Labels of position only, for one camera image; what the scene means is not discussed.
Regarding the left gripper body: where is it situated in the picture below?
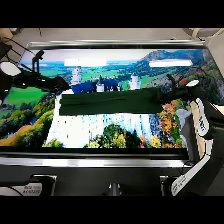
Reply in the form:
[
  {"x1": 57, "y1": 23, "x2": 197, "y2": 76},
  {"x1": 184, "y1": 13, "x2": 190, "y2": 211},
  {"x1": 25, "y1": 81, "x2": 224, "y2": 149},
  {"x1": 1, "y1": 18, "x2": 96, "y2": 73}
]
[{"x1": 49, "y1": 75, "x2": 72, "y2": 95}]

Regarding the dark green T-shirt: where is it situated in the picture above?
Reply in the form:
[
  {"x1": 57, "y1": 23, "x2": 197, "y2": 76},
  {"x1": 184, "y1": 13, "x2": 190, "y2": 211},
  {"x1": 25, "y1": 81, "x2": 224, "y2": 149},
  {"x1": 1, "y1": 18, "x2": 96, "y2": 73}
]
[{"x1": 58, "y1": 87, "x2": 165, "y2": 117}]

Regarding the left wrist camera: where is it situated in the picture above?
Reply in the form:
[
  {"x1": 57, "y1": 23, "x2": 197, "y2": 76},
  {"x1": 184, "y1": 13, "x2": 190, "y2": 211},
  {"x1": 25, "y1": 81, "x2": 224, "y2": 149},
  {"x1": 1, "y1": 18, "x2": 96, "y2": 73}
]
[{"x1": 31, "y1": 49, "x2": 46, "y2": 74}]

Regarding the silver frame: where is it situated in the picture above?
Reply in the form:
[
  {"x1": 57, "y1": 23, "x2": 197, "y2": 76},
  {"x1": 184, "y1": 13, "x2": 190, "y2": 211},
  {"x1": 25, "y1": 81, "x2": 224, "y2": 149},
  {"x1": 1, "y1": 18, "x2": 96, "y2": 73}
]
[{"x1": 0, "y1": 39, "x2": 208, "y2": 197}]

